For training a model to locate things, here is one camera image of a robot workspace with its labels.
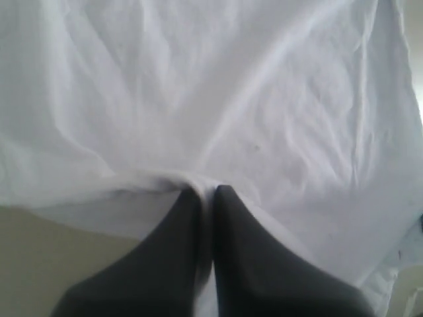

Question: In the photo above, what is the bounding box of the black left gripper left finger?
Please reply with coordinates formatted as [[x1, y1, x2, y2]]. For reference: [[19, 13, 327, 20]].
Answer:
[[52, 189, 201, 317]]

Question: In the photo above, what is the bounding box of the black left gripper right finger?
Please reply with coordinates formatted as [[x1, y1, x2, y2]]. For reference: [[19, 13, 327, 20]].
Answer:
[[212, 186, 373, 316]]

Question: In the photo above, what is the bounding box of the white t-shirt with red logo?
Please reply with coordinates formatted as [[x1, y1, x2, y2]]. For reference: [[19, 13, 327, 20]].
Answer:
[[1, 1, 422, 316]]

